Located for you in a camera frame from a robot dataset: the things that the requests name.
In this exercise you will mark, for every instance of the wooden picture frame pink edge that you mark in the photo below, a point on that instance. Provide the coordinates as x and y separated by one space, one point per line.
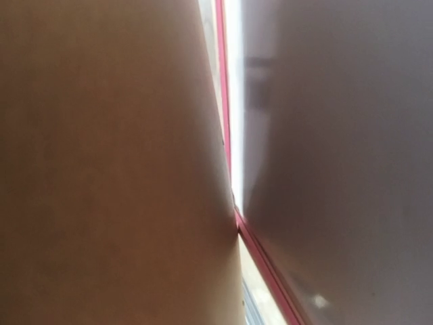
266 300

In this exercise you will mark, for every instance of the red and dark photo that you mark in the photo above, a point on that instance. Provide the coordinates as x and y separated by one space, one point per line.
338 154

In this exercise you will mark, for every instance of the brown backing board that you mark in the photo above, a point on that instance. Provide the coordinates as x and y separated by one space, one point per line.
115 198

